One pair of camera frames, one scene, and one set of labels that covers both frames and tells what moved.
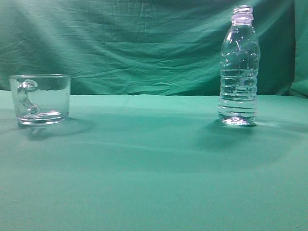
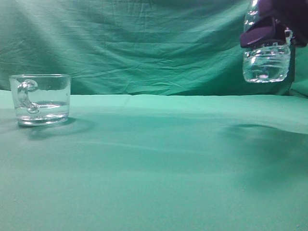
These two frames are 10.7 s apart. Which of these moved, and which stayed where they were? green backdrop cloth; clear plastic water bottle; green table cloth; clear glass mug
Moved: clear plastic water bottle
Stayed: clear glass mug; green table cloth; green backdrop cloth
